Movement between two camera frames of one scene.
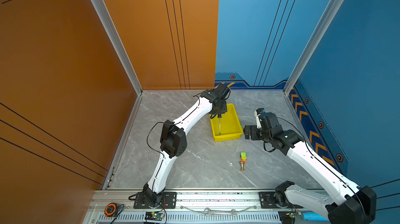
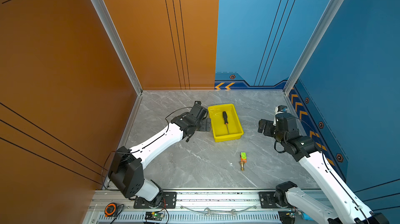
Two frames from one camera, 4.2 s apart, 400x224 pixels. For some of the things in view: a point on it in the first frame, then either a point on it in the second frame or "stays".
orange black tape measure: [110, 209] stays
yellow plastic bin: [231, 127] stays
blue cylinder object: [313, 216] stays
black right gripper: [253, 128] → [269, 125]
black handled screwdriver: [220, 116] → [225, 120]
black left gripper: [224, 110] → [206, 125]
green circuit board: [155, 216] stays
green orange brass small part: [243, 159] stays
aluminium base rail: [203, 207] stays
